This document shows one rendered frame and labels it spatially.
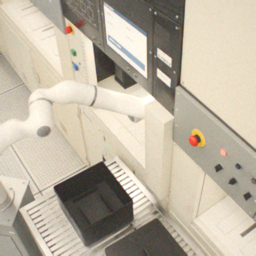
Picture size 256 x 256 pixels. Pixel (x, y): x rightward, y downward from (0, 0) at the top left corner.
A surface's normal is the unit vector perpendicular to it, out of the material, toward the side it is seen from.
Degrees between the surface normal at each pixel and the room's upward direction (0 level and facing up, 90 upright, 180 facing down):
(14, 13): 0
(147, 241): 0
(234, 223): 0
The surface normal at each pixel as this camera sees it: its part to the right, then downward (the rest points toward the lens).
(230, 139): -0.82, 0.44
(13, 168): -0.04, -0.67
